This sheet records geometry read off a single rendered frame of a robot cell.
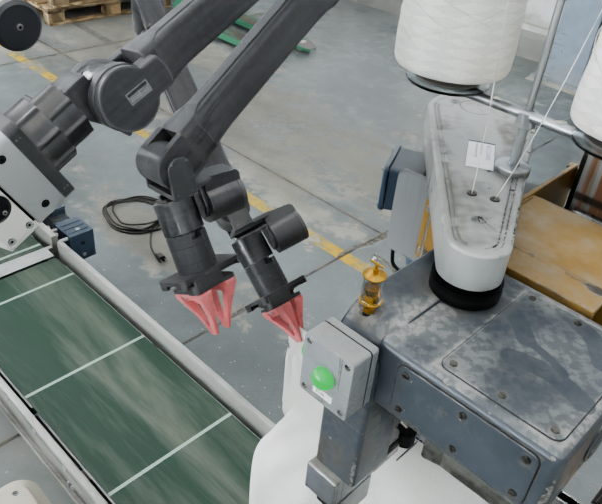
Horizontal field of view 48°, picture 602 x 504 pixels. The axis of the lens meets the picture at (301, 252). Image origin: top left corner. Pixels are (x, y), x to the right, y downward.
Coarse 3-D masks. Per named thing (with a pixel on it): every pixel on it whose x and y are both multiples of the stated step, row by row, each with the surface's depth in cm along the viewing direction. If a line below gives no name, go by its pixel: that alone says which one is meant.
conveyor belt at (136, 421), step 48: (0, 288) 224; (48, 288) 226; (0, 336) 206; (48, 336) 208; (96, 336) 209; (48, 384) 192; (96, 384) 193; (144, 384) 195; (192, 384) 196; (48, 432) 189; (96, 432) 180; (144, 432) 181; (192, 432) 182; (240, 432) 183; (96, 480) 168; (144, 480) 169; (192, 480) 170; (240, 480) 171
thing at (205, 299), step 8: (176, 288) 96; (176, 296) 95; (184, 296) 94; (192, 296) 92; (200, 296) 91; (208, 296) 92; (184, 304) 96; (192, 304) 96; (200, 304) 93; (208, 304) 92; (192, 312) 96; (200, 312) 96; (208, 312) 93; (200, 320) 97; (208, 320) 96; (216, 320) 95; (208, 328) 96; (216, 328) 95
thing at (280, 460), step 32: (288, 352) 120; (288, 384) 124; (288, 416) 126; (320, 416) 120; (256, 448) 131; (288, 448) 125; (416, 448) 105; (256, 480) 132; (288, 480) 123; (384, 480) 114; (416, 480) 108; (448, 480) 102
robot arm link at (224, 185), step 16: (176, 160) 86; (176, 176) 86; (192, 176) 88; (208, 176) 92; (224, 176) 94; (160, 192) 90; (176, 192) 87; (192, 192) 89; (208, 192) 93; (224, 192) 94; (240, 192) 95; (224, 208) 94; (240, 208) 96
